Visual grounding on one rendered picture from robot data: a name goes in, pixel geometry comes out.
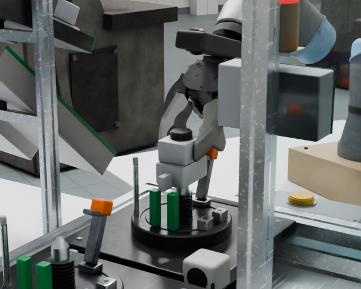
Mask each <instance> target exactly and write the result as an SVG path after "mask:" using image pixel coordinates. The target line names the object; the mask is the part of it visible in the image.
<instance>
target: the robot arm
mask: <svg viewBox="0 0 361 289"><path fill-rule="evenodd" d="M241 45H242V0H226V1H225V4H224V6H223V8H222V10H221V12H220V14H219V16H218V19H217V21H216V23H215V28H214V30H213V32H212V33H208V32H207V31H205V30H204V29H202V28H192V29H189V30H178V31H177V33H176V40H175V46H176V48H179V49H184V50H186V51H188V52H189V53H190V54H193V55H196V56H197V55H201V54H206V55H208V56H204V57H203V60H201V59H197V60H196V62H195V63H193V64H191V65H189V69H188V70H187V71H186V73H181V75H180V78H179V79H178V80H177V81H176V82H175V83H174V84H173V86H172V87H171V88H170V90H169V92H168V94H167V96H166V100H165V102H164V107H163V111H162V120H161V123H160V129H159V139H158V140H161V139H163V138H165V137H167V136H169V135H170V131H171V130H172V129H174V128H187V126H186V123H187V120H188V118H189V116H190V115H191V113H192V110H193V111H194V112H195V114H197V115H198V116H199V118H200V119H203V123H202V125H201V126H200V128H199V135H198V137H197V139H196V141H195V142H194V144H193V161H194V162H198V161H199V160H200V159H201V158H202V157H203V156H204V155H205V154H206V153H207V152H208V151H209V150H210V148H211V147H213V148H215V149H216V150H218V151H220V152H221V151H224V149H225V146H226V138H225V134H224V131H223V126H219V125H218V65H219V64H220V63H224V62H226V61H229V60H232V59H234V58H236V57H238V58H241ZM189 98H190V100H191V101H188V99H189Z"/></svg>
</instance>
